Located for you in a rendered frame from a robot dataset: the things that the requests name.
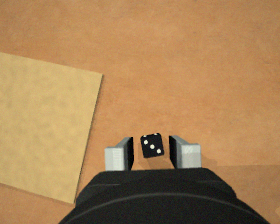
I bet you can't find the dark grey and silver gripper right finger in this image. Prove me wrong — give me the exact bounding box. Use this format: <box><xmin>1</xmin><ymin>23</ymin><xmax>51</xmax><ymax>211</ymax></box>
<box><xmin>169</xmin><ymin>135</ymin><xmax>202</xmax><ymax>168</ymax></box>

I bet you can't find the black die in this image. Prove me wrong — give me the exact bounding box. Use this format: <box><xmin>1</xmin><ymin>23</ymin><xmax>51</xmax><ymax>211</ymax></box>
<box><xmin>140</xmin><ymin>133</ymin><xmax>164</xmax><ymax>158</ymax></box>

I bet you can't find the tan square mat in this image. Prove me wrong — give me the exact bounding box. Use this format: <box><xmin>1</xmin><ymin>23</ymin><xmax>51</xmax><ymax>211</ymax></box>
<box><xmin>0</xmin><ymin>52</ymin><xmax>103</xmax><ymax>204</ymax></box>

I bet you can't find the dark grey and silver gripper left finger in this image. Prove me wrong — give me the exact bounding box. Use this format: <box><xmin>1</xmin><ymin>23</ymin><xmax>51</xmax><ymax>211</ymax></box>
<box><xmin>105</xmin><ymin>137</ymin><xmax>134</xmax><ymax>171</ymax></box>

